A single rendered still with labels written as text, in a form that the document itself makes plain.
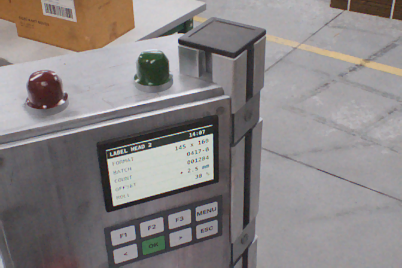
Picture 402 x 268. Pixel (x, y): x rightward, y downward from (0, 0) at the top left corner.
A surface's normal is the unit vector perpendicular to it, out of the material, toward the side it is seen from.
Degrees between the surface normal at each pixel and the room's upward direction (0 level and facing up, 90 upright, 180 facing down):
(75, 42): 89
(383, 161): 0
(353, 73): 0
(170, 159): 90
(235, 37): 0
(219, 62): 90
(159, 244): 90
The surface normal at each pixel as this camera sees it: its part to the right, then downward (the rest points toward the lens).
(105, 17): 0.87, 0.24
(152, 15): -0.02, -0.84
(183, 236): 0.37, 0.49
